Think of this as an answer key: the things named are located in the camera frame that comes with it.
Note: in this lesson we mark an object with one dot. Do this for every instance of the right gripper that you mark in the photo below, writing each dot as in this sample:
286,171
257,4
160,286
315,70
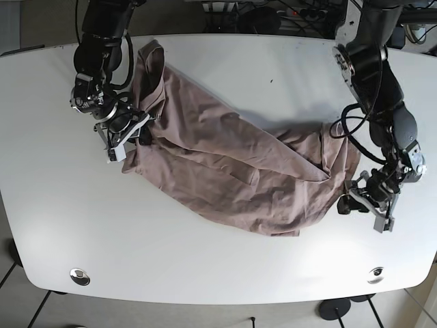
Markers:
123,126

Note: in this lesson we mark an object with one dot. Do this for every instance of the mauve brown T-shirt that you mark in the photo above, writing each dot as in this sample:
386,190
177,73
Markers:
207,157

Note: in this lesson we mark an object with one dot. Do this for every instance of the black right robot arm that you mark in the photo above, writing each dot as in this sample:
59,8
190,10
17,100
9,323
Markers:
104,64

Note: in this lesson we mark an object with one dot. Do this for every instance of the left table grommet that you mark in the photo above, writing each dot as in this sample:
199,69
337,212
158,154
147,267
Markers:
79,277

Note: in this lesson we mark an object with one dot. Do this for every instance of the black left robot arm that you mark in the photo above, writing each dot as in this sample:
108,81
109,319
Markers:
378,94

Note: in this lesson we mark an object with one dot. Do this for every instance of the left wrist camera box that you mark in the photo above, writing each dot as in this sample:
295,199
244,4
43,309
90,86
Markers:
383,224

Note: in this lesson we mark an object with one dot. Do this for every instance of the black round stand base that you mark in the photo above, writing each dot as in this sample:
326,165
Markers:
334,309

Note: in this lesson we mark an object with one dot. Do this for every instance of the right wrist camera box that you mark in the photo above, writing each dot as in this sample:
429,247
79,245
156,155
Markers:
117,154

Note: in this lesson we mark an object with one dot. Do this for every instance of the right table grommet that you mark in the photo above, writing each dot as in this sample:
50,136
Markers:
376,275

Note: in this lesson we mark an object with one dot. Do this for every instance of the table grommet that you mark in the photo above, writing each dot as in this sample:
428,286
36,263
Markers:
376,275
79,277

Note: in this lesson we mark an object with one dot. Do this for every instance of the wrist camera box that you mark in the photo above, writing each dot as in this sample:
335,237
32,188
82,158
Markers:
117,154
383,224

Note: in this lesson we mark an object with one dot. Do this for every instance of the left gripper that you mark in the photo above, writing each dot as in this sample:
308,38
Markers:
368,194

